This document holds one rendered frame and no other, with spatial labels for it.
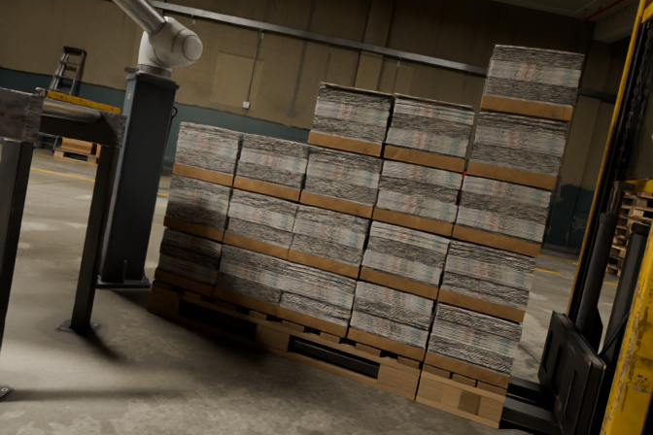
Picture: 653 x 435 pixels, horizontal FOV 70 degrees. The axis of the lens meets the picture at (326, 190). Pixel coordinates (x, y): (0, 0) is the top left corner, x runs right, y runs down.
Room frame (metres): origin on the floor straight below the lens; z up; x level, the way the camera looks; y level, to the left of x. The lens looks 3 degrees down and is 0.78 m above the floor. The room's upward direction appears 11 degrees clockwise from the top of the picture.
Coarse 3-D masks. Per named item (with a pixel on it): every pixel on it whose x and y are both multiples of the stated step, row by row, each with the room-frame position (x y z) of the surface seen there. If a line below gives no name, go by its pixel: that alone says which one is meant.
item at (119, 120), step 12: (48, 120) 1.64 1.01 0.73; (60, 120) 1.64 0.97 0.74; (72, 120) 1.64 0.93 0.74; (108, 120) 1.64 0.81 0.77; (120, 120) 1.65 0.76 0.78; (48, 132) 1.64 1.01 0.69; (60, 132) 1.64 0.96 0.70; (72, 132) 1.64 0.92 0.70; (84, 132) 1.64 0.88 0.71; (96, 132) 1.64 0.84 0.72; (108, 132) 1.64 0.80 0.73; (120, 132) 1.66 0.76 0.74; (108, 144) 1.64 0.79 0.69; (120, 144) 1.68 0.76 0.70
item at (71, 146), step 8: (64, 144) 7.34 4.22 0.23; (72, 144) 7.35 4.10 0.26; (80, 144) 7.36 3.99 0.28; (88, 144) 7.37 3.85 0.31; (96, 144) 7.52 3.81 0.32; (56, 152) 7.34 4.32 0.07; (64, 152) 7.37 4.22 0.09; (72, 152) 7.67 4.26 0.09; (80, 152) 7.36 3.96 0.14; (88, 152) 7.37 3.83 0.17; (96, 152) 7.36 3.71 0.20; (80, 160) 7.35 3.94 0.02; (88, 160) 7.35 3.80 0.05; (96, 160) 7.37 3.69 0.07
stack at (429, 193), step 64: (192, 128) 1.93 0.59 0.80; (192, 192) 1.91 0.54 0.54; (256, 192) 1.89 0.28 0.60; (320, 192) 1.76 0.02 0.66; (384, 192) 1.70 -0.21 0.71; (448, 192) 1.63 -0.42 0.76; (192, 256) 1.91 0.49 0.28; (256, 256) 1.82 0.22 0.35; (320, 256) 1.75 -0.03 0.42; (384, 256) 1.68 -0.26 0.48; (192, 320) 1.88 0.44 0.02; (256, 320) 1.80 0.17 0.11; (384, 320) 1.67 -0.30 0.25; (384, 384) 1.65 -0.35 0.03
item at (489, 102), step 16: (512, 112) 1.59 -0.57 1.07; (528, 112) 1.58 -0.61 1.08; (544, 112) 1.56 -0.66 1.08; (560, 112) 1.55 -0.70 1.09; (496, 176) 1.59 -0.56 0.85; (512, 176) 1.57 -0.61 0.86; (528, 176) 1.56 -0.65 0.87; (544, 176) 1.55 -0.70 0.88; (480, 240) 1.59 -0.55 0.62; (496, 240) 1.58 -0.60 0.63; (512, 240) 1.56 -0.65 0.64; (464, 304) 1.59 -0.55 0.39; (480, 304) 1.58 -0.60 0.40; (496, 304) 1.56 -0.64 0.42; (448, 368) 1.59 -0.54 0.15; (464, 368) 1.58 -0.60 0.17; (480, 368) 1.57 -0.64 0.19; (496, 384) 1.55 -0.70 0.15
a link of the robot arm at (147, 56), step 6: (144, 36) 2.20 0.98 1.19; (144, 42) 2.20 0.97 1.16; (144, 48) 2.19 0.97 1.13; (150, 48) 2.16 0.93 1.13; (144, 54) 2.19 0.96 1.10; (150, 54) 2.17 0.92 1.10; (144, 60) 2.19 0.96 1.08; (150, 60) 2.19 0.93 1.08; (156, 60) 2.18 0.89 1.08; (156, 66) 2.20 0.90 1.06; (162, 66) 2.21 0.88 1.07; (168, 66) 2.22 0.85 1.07
